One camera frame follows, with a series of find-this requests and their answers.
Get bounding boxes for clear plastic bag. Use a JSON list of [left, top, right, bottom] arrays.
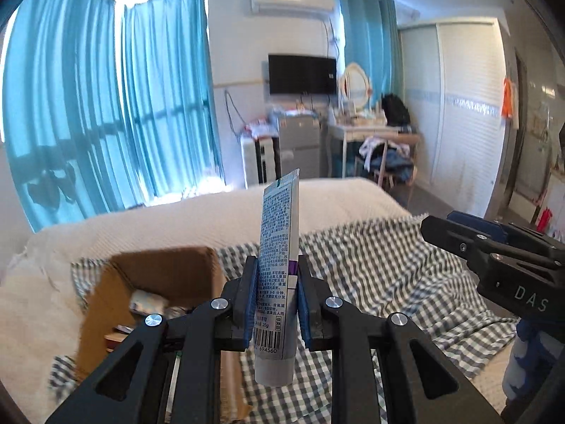
[[183, 179, 226, 197]]

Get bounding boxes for brown cardboard box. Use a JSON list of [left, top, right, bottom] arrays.
[[77, 246, 250, 424]]

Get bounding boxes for wooden chair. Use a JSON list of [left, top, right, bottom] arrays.
[[355, 135, 420, 206]]

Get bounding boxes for clear bags on fridge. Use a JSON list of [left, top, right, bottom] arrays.
[[271, 106, 321, 118]]

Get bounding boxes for white louvred wardrobe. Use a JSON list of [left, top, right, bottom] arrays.
[[397, 20, 513, 219]]

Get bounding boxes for orange hanging item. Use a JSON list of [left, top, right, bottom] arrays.
[[502, 77, 519, 130]]

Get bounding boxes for oval white vanity mirror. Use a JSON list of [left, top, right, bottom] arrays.
[[339, 63, 374, 113]]

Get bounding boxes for dark garment behind curtain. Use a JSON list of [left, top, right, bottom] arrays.
[[27, 161, 78, 210]]

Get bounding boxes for blue wall cable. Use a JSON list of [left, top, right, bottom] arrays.
[[224, 89, 248, 133]]

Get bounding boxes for black backpack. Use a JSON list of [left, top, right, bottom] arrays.
[[382, 94, 411, 126]]

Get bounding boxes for red brown small box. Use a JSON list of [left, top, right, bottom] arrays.
[[105, 324, 133, 349]]

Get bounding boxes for white suitcase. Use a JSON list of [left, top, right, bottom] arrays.
[[240, 137, 281, 186]]

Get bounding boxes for wide blue curtain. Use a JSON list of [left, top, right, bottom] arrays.
[[2, 0, 129, 232]]

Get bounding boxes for silver small fridge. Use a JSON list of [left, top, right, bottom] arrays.
[[277, 112, 321, 182]]

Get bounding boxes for white dressing table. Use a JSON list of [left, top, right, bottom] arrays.
[[329, 121, 420, 177]]

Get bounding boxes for clothes pile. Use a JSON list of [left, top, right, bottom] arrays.
[[359, 138, 416, 173]]

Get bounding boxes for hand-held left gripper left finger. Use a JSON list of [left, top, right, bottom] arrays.
[[44, 256, 260, 424]]

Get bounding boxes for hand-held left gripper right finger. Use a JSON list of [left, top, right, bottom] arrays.
[[297, 255, 504, 424]]

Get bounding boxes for white ointment tube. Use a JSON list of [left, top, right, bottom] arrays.
[[254, 169, 301, 385]]

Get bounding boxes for black wall television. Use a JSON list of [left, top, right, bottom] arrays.
[[268, 54, 337, 96]]

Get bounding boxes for red white plastic bags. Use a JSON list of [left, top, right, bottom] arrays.
[[245, 117, 281, 140]]

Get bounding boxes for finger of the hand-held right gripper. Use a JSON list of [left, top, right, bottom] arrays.
[[446, 211, 565, 259], [420, 216, 522, 277]]

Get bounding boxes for grey white checked cloth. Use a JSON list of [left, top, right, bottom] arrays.
[[48, 218, 522, 424]]

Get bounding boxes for narrow blue curtain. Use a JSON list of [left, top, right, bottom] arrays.
[[338, 0, 404, 98]]

